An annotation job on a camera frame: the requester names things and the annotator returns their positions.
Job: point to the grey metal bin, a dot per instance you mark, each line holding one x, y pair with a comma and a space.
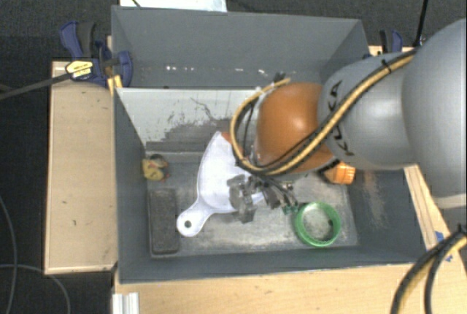
255, 236

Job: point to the orange cup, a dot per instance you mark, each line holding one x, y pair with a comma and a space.
344, 174

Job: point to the white plastic scoop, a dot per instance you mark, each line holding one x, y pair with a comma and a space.
215, 177

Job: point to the dark green flat block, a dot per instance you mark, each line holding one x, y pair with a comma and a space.
163, 223

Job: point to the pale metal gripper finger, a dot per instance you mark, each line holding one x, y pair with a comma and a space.
248, 211
238, 188

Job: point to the pale wood board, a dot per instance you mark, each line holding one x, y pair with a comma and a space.
80, 166

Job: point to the yellow toy duck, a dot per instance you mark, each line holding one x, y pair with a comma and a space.
153, 168

